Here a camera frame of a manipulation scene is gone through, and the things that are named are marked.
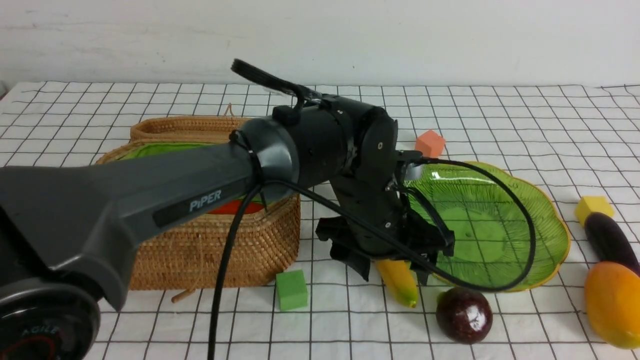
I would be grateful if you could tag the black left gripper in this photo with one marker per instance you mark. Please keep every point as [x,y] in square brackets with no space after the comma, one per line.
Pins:
[380,218]

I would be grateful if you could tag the yellow toy banana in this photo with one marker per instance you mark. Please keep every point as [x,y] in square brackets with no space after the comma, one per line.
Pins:
[399,281]

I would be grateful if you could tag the dark purple toy passionfruit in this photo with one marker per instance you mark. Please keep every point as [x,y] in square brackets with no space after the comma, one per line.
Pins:
[463,315]

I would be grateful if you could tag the orange toy carrot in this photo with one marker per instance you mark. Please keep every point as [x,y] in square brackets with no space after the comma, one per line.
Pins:
[231,208]

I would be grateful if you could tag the dark purple toy eggplant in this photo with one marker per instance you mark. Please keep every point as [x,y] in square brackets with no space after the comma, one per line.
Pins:
[609,242]

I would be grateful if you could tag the orange yellow toy mango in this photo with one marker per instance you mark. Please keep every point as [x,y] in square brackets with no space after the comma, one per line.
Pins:
[612,300]

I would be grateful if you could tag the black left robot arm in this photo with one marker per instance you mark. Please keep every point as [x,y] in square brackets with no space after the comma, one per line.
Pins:
[70,235]

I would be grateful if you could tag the green foam cube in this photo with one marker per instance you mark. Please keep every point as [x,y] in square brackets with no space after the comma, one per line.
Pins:
[291,290]

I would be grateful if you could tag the green glass leaf plate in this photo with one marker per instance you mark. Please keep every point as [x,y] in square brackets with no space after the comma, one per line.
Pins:
[492,237]

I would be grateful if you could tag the orange foam cube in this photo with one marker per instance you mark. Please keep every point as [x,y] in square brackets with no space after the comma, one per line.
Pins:
[431,144]

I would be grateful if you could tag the yellow foam cube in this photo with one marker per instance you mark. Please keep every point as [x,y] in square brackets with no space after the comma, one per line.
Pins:
[592,204]

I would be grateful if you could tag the white checkered tablecloth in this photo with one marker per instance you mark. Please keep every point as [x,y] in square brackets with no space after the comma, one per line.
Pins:
[570,141]

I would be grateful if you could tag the woven rattan basket lid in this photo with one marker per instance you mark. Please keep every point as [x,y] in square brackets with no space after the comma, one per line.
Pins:
[188,128]

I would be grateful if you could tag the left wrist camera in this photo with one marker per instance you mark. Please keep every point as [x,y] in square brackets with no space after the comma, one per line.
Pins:
[412,167]

